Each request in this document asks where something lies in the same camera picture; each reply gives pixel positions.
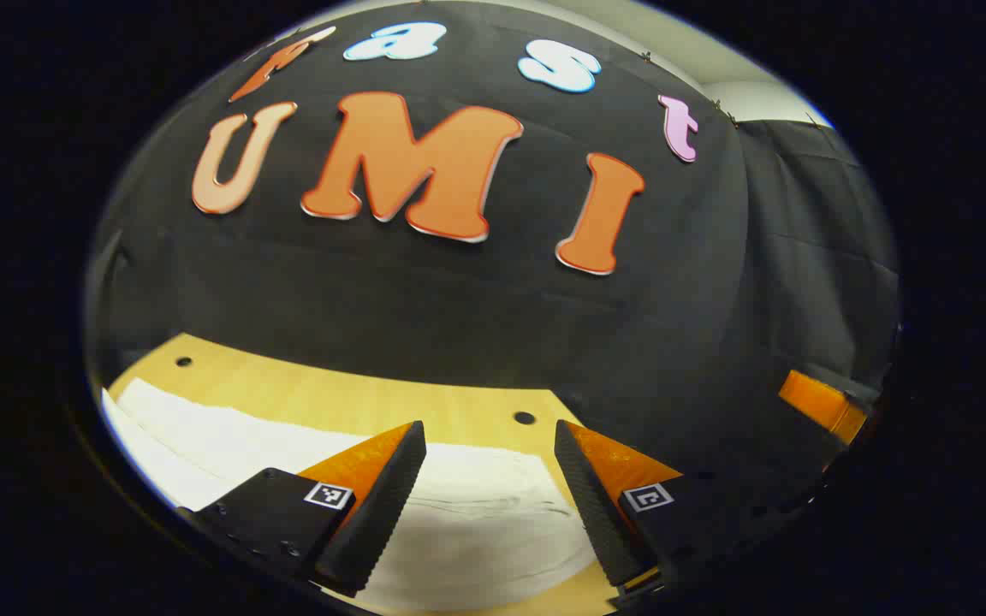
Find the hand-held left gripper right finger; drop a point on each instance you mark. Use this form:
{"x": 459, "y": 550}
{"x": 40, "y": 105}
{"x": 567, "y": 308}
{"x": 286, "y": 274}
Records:
{"x": 591, "y": 505}

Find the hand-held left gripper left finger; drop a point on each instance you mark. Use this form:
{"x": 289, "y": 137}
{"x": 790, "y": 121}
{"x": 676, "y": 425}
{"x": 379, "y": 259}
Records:
{"x": 377, "y": 513}

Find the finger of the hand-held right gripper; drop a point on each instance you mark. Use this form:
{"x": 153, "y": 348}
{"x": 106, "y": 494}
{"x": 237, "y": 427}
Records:
{"x": 822, "y": 404}

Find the white jeans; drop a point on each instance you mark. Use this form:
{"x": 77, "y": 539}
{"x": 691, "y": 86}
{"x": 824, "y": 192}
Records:
{"x": 476, "y": 530}

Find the black backdrop cloth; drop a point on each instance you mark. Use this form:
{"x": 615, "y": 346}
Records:
{"x": 459, "y": 325}

